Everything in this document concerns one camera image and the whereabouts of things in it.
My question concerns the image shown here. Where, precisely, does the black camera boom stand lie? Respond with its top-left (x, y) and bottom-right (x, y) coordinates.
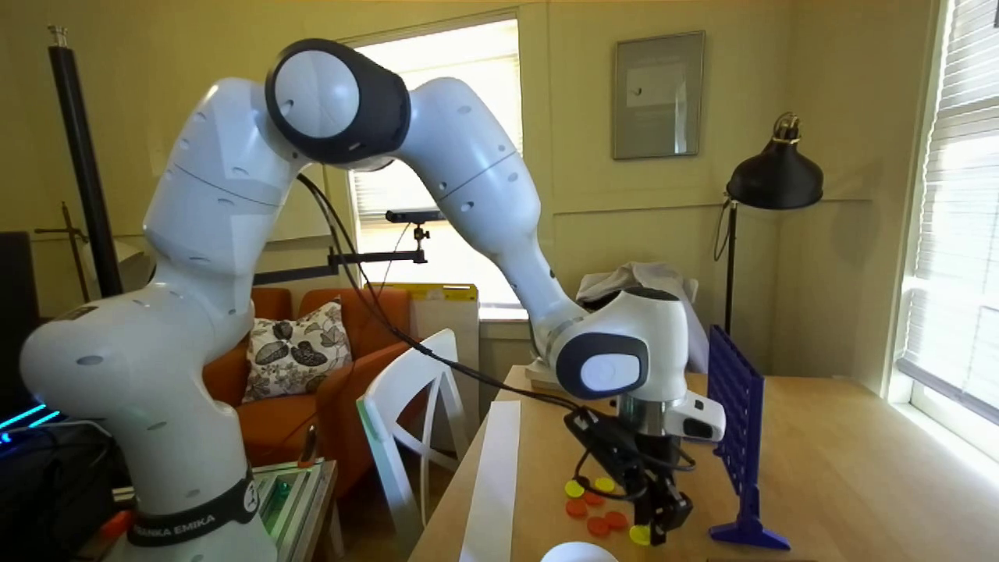
top-left (247, 205), bottom-right (450, 290)

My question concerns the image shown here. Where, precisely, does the white window blind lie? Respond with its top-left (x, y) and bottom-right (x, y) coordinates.
top-left (893, 0), bottom-right (999, 430)

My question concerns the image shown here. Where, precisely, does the white wooden chair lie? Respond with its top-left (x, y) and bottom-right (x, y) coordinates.
top-left (353, 328), bottom-right (472, 556)

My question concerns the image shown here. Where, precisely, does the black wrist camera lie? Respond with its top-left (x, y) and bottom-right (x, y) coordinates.
top-left (562, 405), bottom-right (650, 492)

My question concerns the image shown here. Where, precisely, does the black monitor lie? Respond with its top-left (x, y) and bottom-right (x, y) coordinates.
top-left (0, 228), bottom-right (43, 418)

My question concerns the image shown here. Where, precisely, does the stack of green books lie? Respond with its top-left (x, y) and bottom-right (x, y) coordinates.
top-left (247, 458), bottom-right (337, 553)

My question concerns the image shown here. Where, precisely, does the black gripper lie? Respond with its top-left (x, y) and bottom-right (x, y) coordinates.
top-left (622, 433), bottom-right (695, 553)

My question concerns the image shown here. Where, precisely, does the white box with yellow top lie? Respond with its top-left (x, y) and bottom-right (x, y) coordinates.
top-left (363, 281), bottom-right (485, 418)

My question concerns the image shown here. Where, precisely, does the black equipment bag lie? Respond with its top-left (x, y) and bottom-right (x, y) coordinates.
top-left (0, 418), bottom-right (130, 562)

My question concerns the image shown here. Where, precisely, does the orange sofa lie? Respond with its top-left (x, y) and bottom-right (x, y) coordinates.
top-left (199, 285), bottom-right (419, 492)

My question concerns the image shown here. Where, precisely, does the blue connect four frame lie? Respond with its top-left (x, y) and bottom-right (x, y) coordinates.
top-left (679, 323), bottom-right (792, 553)

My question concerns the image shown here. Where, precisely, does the patterned throw pillow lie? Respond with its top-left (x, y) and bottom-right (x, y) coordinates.
top-left (244, 301), bottom-right (357, 405)

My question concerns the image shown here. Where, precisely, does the white paper cup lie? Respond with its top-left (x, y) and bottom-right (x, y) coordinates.
top-left (540, 541), bottom-right (622, 562)

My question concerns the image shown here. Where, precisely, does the black vertical pole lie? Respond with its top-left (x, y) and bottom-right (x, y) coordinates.
top-left (43, 26), bottom-right (128, 302)

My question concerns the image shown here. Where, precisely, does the framed wall picture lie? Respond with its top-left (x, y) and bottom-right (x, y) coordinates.
top-left (609, 29), bottom-right (707, 163)

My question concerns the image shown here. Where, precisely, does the black floor lamp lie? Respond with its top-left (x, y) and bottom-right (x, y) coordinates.
top-left (712, 108), bottom-right (826, 339)

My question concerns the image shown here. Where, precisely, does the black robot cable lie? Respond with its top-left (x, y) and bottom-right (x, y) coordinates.
top-left (292, 168), bottom-right (588, 415)

